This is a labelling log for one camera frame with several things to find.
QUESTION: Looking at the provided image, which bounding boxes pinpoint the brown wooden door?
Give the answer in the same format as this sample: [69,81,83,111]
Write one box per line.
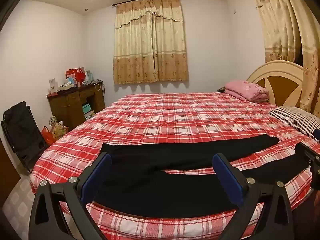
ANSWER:
[0,137,21,207]

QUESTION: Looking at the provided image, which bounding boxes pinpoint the black folding chair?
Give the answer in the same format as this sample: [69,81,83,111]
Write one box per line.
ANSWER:
[1,102,48,173]

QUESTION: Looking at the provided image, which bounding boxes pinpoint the striped pillow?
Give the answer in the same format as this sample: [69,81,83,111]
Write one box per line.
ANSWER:
[267,106,320,140]

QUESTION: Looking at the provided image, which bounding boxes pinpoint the folded pink blanket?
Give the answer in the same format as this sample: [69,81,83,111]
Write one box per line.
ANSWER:
[224,80,270,103]

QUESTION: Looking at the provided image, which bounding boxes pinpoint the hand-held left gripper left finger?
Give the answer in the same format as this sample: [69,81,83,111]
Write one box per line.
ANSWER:
[28,152,112,240]

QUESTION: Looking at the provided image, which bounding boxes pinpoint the brown wooden desk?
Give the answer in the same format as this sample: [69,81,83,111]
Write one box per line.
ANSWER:
[46,81,106,132]

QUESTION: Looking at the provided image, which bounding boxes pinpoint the white picture box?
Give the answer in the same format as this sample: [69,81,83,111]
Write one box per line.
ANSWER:
[49,78,60,93]

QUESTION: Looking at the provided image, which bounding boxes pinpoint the floral gift bag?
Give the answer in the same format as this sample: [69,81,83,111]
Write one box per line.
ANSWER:
[49,116,69,140]

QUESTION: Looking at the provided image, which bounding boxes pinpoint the long beige patterned curtain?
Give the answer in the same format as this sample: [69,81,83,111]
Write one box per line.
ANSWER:
[245,0,320,118]

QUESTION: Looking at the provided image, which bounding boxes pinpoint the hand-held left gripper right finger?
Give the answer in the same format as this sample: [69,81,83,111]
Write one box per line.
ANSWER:
[212,153,295,240]

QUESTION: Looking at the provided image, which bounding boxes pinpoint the black pants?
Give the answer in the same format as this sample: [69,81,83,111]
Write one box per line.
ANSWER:
[86,134,310,218]

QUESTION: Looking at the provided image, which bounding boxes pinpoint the beige patterned window curtain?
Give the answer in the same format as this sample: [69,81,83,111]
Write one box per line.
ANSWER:
[113,0,188,85]

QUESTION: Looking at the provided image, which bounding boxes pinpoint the bed with red plaid sheet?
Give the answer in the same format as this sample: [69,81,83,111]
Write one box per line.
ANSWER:
[30,92,320,240]

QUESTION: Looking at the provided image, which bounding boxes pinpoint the cream wooden headboard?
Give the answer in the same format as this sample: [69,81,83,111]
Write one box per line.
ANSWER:
[246,60,304,108]

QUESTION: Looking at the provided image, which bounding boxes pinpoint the red boxes on desk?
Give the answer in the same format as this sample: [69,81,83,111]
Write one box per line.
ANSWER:
[66,68,85,83]

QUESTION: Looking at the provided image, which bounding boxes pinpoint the orange plastic bag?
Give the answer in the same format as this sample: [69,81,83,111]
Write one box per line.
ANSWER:
[41,126,54,145]

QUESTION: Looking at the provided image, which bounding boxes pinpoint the dark curtain rod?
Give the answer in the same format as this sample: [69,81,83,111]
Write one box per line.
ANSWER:
[112,0,185,7]

